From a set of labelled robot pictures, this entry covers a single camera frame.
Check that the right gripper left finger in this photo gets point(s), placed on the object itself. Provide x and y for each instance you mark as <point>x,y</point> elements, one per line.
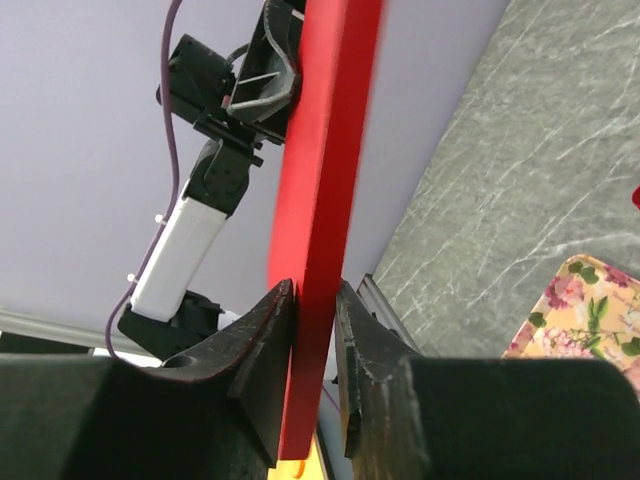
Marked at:
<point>213,411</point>

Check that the red box lid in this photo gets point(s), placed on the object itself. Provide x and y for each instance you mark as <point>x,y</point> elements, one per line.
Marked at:
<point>316,189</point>

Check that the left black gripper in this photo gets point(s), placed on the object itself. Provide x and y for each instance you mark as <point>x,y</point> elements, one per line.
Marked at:
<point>265,86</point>

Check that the aluminium rail frame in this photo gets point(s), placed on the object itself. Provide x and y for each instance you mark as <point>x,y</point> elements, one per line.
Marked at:
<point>328,432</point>

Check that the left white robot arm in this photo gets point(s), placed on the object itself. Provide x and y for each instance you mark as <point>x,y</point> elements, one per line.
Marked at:
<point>158,312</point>

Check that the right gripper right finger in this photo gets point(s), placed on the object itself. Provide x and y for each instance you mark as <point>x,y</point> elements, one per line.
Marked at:
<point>408,416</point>

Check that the floral serving tray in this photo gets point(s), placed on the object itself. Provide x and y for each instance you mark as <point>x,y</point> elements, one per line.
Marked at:
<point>588,310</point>

